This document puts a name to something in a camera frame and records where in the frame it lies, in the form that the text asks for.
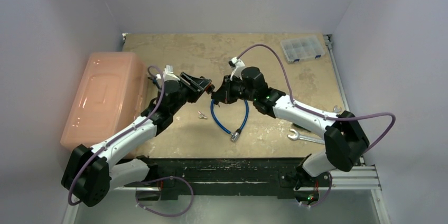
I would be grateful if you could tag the small silver open wrench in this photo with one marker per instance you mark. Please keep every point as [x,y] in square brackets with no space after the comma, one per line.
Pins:
[337,109]

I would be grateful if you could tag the large silver open wrench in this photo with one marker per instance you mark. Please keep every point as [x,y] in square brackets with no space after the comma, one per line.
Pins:
[296,136]

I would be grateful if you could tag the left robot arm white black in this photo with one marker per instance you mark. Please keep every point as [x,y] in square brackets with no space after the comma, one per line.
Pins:
[91,171]

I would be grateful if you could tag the green orange screwdriver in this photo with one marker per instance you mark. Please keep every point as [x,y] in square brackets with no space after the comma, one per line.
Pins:
[300,127]

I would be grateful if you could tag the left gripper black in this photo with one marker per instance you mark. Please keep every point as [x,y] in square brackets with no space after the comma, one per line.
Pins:
[196,88]

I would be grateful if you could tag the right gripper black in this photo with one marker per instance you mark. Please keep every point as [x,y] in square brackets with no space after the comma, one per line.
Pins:
[225,89]

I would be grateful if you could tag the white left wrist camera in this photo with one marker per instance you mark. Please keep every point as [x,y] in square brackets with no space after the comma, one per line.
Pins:
[168,74]

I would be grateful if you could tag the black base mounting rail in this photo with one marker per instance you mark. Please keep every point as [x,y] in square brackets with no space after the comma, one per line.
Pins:
[273,177]

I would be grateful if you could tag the pink plastic storage box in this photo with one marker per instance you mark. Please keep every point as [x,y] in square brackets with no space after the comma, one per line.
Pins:
[111,95]

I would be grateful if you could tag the small silver key bunch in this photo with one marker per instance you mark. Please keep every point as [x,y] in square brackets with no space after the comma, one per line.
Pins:
[201,115]

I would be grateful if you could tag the blue cable lock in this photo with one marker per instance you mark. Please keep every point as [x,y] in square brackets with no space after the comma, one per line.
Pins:
[231,120]

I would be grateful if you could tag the orange black padlock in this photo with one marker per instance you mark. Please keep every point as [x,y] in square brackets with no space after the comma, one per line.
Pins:
[209,89]

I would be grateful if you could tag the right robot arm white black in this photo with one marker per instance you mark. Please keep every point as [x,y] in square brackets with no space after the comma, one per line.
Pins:
[345,140]

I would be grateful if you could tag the blue handled pliers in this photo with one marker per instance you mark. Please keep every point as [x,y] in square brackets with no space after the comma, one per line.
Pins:
[155,82]

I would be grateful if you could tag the clear compartment organizer box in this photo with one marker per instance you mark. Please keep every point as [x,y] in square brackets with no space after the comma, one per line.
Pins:
[302,49]

